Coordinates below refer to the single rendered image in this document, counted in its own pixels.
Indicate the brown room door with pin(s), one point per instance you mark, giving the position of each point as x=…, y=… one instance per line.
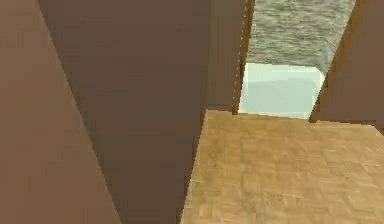
x=143, y=100

